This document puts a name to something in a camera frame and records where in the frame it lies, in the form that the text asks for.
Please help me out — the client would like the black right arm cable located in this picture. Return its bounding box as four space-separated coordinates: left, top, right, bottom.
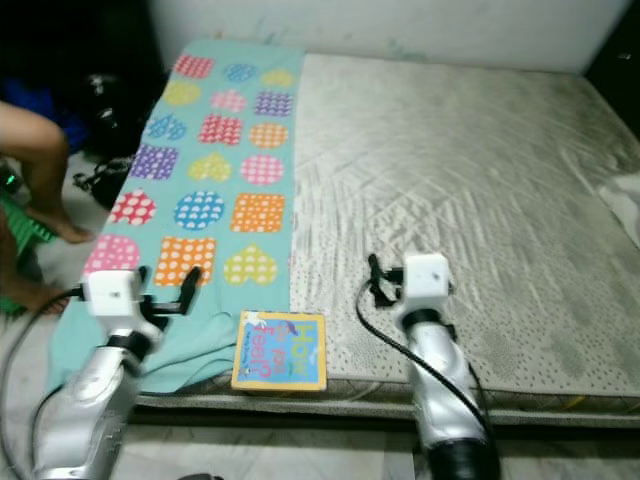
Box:
355 288 496 441

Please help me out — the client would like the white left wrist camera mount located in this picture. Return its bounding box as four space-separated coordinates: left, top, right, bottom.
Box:
82 270 146 321

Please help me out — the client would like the black strapped bag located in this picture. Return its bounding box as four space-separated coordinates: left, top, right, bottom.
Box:
75 155 136 211

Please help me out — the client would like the glossy black helmet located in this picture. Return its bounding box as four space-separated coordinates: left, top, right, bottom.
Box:
85 75 151 151

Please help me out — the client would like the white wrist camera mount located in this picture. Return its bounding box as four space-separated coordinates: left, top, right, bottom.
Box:
82 270 146 321
402 253 451 319

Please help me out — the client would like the person bare leg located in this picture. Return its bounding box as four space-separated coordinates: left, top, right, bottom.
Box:
0 100 96 246
0 225 73 316

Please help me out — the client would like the green plastic stool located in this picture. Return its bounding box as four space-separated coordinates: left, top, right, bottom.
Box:
0 170 56 301

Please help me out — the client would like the white tree-print pillow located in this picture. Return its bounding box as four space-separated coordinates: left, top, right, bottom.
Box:
598 175 640 251

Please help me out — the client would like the blue yellow-edged children's book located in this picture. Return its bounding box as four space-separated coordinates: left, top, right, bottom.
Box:
230 310 329 391

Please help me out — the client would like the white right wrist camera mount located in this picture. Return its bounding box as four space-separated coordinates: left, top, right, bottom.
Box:
402 253 451 319

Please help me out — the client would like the white quilted mattress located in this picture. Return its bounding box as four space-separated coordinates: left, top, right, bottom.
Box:
135 52 640 416

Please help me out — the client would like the blue fabric bundle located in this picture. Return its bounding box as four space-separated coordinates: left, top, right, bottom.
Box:
30 80 96 151

